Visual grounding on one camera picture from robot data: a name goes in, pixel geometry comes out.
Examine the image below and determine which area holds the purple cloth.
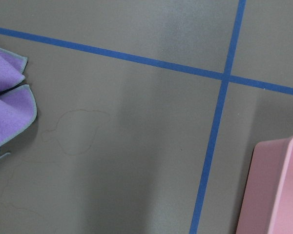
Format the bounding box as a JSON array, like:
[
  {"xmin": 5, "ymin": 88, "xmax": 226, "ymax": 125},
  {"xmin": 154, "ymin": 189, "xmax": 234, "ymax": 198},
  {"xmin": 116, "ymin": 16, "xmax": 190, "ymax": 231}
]
[{"xmin": 0, "ymin": 48, "xmax": 37, "ymax": 158}]

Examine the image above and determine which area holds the pink plastic bin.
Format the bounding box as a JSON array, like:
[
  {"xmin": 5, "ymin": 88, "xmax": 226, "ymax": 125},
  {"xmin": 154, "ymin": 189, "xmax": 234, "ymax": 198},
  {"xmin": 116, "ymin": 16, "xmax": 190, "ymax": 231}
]
[{"xmin": 236, "ymin": 136, "xmax": 293, "ymax": 234}]

